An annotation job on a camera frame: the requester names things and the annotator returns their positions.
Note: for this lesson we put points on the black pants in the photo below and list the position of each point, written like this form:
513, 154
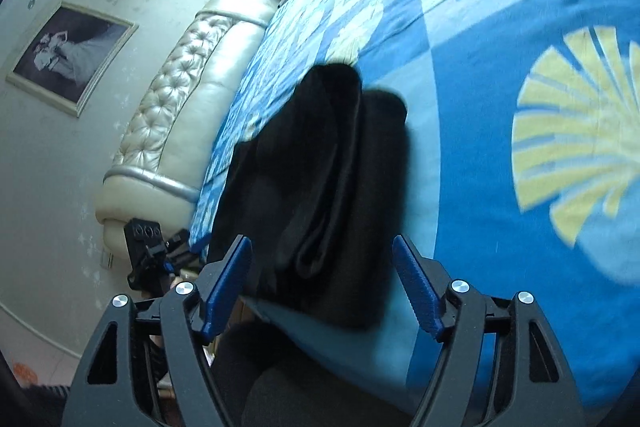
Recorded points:
325, 167

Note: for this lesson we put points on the white wall socket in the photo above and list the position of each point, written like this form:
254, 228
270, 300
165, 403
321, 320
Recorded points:
107, 258

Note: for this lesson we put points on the bed with blue patterned sheet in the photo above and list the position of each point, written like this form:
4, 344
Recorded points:
475, 82

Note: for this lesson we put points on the beige tufted leather headboard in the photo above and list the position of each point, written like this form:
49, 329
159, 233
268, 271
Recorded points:
180, 107

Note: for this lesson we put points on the framed wall picture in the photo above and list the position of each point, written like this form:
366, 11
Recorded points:
70, 52

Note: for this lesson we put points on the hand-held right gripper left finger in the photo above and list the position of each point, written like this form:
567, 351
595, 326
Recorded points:
225, 287

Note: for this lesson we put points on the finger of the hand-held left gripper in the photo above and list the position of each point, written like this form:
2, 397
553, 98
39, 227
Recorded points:
175, 249

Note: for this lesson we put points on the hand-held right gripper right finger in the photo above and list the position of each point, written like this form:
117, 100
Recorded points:
417, 287

